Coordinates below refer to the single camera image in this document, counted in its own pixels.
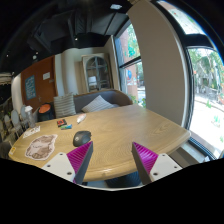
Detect clear plastic water bottle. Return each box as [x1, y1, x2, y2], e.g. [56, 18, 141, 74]
[25, 106, 35, 128]

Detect blue green lighter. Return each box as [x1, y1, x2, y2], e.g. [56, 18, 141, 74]
[60, 124, 72, 130]

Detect yellow sticker on table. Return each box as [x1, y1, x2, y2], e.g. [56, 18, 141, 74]
[9, 147, 16, 155]

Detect blue poster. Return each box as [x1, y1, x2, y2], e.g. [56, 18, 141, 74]
[25, 75, 36, 100]

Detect white striped pillow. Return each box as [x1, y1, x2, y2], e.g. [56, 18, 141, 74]
[82, 95, 113, 113]

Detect cat-shaped mouse pad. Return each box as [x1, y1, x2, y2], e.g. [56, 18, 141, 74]
[25, 134, 58, 161]

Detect striped grey cushion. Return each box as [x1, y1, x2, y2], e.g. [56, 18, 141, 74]
[54, 93, 76, 118]

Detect grey sofa bench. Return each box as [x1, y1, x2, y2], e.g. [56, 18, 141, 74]
[54, 89, 132, 118]

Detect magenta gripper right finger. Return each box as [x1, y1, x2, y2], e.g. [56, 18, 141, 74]
[132, 142, 182, 185]

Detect black and red small box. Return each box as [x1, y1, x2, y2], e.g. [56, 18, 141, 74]
[57, 119, 67, 127]

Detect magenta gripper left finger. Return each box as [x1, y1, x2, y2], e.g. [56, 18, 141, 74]
[42, 142, 93, 184]

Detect orange wooden door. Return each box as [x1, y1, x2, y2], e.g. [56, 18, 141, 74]
[21, 56, 57, 110]

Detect white crumpled wrapper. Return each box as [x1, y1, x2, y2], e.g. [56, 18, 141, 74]
[77, 114, 86, 124]

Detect black bin with orange lid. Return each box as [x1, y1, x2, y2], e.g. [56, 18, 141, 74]
[38, 103, 54, 122]

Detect white chair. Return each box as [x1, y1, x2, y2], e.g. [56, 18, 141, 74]
[4, 109, 23, 137]

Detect dark grey computer mouse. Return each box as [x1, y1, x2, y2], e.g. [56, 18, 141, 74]
[73, 131, 91, 147]

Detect white paper card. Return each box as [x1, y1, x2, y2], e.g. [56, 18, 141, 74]
[23, 126, 40, 138]

